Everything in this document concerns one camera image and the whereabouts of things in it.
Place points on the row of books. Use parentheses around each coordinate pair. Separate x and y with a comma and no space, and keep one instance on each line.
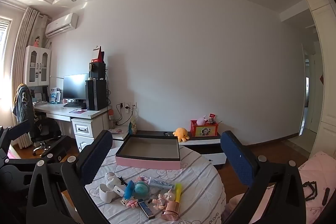
(40,97)

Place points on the pink plush toy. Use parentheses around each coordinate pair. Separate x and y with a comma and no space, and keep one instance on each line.
(201,120)

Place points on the rose gold cup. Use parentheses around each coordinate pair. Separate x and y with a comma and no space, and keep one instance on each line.
(171,211)

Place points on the black office chair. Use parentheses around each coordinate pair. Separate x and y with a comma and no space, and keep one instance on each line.
(46,129)

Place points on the red door decoration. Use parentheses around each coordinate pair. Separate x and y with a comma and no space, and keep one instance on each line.
(320,79)

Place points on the black keyboard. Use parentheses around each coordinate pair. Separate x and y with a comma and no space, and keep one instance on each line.
(74,104)

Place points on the red storage box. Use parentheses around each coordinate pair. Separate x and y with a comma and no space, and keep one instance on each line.
(204,130)

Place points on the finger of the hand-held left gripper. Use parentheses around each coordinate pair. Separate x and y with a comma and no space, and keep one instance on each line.
(15,130)
(56,148)

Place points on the blue and gold rectangular box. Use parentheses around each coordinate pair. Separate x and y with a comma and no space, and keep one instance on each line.
(146,209)

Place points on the white glass-door cabinet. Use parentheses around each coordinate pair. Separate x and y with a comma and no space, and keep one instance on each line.
(38,66)

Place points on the black computer monitor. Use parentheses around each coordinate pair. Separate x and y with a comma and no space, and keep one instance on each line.
(74,86)

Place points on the pink mouse pad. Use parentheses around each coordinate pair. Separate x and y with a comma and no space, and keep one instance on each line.
(76,111)

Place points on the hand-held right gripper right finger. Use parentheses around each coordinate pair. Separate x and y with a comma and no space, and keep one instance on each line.
(233,155)

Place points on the white door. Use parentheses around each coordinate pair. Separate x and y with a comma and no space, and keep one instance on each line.
(312,108)

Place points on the black computer tower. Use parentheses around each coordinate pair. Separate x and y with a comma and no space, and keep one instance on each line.
(95,95)

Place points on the teal round container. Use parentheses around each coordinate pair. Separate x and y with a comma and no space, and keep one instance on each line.
(141,189)

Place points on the window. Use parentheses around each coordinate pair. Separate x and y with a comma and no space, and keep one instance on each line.
(5,37)

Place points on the yellow highlighter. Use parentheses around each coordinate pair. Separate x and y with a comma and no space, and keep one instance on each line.
(178,192)

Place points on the black hair clip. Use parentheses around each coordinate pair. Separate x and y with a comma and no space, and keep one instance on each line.
(122,181)

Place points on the pink flat packet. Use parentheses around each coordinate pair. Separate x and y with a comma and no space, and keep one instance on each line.
(116,130)

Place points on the white wall sockets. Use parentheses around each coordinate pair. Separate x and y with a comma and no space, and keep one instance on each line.
(127,105)

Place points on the white desk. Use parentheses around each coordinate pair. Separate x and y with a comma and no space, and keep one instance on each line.
(84,129)

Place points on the black speaker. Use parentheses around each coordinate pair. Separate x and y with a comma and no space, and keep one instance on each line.
(97,70)

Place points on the white charger plug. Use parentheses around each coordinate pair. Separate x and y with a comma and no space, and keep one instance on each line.
(118,190)

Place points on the small doll in pink dress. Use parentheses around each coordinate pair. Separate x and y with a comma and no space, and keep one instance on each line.
(36,41)

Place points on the pink and black tray box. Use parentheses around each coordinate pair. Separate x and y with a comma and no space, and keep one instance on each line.
(149,146)

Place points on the yellow octopus plush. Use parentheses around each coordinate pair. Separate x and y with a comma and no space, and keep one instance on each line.
(181,134)

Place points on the blue desk organizer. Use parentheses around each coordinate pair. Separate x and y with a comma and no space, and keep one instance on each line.
(55,95)

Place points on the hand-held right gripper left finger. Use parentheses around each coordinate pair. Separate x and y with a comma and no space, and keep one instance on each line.
(97,155)

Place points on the pink and white block toy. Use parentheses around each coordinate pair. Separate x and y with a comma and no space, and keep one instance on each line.
(130,203)

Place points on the pink doll figurine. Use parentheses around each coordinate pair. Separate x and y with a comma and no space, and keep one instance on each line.
(164,200)

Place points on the black folded frame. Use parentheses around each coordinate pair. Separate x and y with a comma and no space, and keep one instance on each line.
(311,190)

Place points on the white cup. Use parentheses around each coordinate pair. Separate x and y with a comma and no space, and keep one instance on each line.
(105,193)

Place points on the pale pink bed quilt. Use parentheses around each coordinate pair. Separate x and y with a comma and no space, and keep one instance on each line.
(315,174)

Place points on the striped white quilt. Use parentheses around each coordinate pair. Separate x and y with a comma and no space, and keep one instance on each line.
(189,187)

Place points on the white and blue tube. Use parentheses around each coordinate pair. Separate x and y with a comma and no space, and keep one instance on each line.
(160,183)

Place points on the red-capped bottle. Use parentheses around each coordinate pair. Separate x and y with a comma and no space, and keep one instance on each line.
(111,119)

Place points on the white side cabinet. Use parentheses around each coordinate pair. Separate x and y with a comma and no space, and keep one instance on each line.
(118,134)

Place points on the white air conditioner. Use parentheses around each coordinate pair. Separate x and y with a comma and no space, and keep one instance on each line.
(61,25)

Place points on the small red card toy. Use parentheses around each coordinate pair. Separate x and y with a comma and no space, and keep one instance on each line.
(211,117)

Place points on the red and black paper bag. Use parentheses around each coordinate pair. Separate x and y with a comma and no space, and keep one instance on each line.
(99,54)

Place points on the colourful snack bag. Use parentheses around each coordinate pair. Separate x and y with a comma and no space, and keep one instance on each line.
(132,127)

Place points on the black and white low cabinet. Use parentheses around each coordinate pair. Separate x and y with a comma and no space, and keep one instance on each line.
(207,146)

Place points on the dark jacket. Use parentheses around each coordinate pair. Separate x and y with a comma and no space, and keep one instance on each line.
(23,103)

